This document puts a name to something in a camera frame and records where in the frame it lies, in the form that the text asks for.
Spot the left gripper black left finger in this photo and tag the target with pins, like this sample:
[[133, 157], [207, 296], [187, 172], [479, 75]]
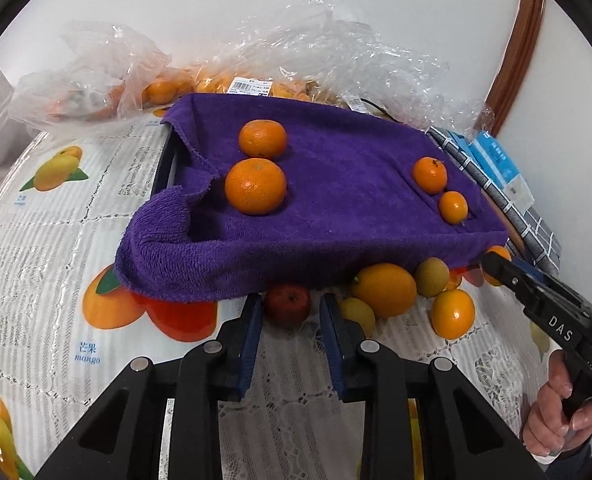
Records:
[[120, 435]]

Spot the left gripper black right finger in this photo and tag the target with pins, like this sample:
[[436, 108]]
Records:
[[461, 435]]

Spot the small orange mandarin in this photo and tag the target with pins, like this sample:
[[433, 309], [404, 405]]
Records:
[[491, 265]]

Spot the medium orange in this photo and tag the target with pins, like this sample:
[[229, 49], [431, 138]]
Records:
[[452, 314]]

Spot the oval orange mango fruit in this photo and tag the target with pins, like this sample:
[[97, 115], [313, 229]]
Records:
[[388, 289]]

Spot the greenish round fruit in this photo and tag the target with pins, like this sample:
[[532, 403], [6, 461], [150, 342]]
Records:
[[431, 277]]

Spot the small kumquat orange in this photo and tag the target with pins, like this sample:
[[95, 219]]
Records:
[[453, 207], [430, 175]]

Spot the small red apple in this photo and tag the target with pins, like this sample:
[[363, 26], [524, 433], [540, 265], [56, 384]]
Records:
[[287, 306]]

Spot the large orange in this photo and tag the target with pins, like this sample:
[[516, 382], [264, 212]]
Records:
[[255, 186]]

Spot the yellow-green small fruit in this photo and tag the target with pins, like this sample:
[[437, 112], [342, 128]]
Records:
[[358, 311]]

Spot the right hand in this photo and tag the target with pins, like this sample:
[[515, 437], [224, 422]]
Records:
[[547, 430]]

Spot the blue tissue pack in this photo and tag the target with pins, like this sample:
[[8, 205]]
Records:
[[500, 168]]

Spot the purple towel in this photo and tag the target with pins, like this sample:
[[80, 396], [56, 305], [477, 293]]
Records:
[[351, 202]]

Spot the black tray under towel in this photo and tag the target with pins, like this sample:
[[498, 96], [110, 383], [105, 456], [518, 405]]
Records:
[[167, 165]]

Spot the clear bag of oranges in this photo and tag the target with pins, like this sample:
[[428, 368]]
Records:
[[173, 83]]

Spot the crumpled clear bag left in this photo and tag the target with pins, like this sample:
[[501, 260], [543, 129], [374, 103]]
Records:
[[113, 65]]

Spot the large clear plastic bag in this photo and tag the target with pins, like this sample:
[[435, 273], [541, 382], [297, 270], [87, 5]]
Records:
[[330, 47]]

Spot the brown wooden door frame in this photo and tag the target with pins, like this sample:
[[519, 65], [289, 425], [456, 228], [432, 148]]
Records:
[[516, 61]]

